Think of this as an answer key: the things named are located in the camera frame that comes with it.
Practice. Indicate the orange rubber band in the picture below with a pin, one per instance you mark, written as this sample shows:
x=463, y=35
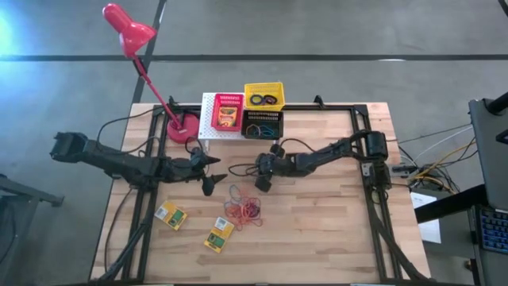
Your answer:
x=248, y=130
x=246, y=216

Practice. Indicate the red desk lamp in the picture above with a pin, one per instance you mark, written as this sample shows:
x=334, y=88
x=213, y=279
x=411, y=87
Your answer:
x=133, y=35

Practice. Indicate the pile of rubber bands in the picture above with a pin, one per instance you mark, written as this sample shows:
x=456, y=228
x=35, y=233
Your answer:
x=243, y=212

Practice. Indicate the white perforated metal shelf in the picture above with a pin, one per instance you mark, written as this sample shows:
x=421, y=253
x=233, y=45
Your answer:
x=205, y=119

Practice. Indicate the black desk beam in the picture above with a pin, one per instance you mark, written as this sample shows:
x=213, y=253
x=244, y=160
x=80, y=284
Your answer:
x=448, y=206

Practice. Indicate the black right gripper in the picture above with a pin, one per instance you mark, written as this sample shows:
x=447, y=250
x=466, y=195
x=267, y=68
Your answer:
x=279, y=167

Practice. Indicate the white paper sheet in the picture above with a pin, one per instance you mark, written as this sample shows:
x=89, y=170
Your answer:
x=430, y=234

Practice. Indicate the black plastic basket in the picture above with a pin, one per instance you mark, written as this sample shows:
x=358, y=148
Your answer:
x=262, y=116

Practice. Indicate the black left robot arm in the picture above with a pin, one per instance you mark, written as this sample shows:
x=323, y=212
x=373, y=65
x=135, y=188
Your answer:
x=119, y=163

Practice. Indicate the red plastic basket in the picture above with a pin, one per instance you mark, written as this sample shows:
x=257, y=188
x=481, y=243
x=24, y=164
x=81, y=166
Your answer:
x=227, y=99

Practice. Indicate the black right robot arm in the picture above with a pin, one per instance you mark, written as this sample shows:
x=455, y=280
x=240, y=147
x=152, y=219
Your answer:
x=337, y=153

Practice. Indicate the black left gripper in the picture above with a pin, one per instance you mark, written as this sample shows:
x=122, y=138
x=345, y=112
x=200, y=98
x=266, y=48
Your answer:
x=178, y=171

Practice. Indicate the black frame clamp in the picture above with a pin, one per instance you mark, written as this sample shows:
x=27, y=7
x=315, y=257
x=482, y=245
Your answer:
x=172, y=101
x=318, y=101

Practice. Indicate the blue rubber band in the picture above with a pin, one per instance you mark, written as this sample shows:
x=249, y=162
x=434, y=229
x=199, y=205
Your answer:
x=271, y=131

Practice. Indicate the grey-blue rubber band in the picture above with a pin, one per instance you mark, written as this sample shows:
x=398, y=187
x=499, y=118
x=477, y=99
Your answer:
x=231, y=192

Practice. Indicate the black aluminium table frame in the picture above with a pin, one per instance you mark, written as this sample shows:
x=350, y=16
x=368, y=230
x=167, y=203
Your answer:
x=317, y=107

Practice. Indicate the black computer keyboard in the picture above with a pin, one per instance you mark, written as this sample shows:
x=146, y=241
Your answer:
x=496, y=230

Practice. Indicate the yellow crayon box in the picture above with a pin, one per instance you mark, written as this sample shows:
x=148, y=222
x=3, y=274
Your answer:
x=170, y=216
x=227, y=117
x=219, y=235

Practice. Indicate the grey metal stand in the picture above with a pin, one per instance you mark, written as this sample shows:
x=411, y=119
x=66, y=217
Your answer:
x=24, y=194

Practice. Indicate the yellow plastic basket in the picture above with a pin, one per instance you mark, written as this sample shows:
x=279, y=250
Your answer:
x=274, y=88

